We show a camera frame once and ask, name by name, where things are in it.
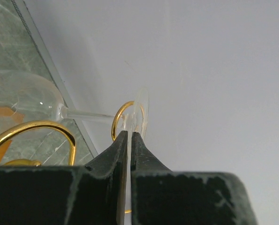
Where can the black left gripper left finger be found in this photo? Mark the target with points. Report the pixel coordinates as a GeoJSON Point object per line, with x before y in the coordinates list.
{"type": "Point", "coordinates": [90, 194]}

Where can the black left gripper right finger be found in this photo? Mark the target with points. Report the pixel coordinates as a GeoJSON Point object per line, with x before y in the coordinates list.
{"type": "Point", "coordinates": [160, 196]}

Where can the clear wine glass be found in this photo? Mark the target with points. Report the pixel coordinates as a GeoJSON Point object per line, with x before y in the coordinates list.
{"type": "Point", "coordinates": [36, 105]}

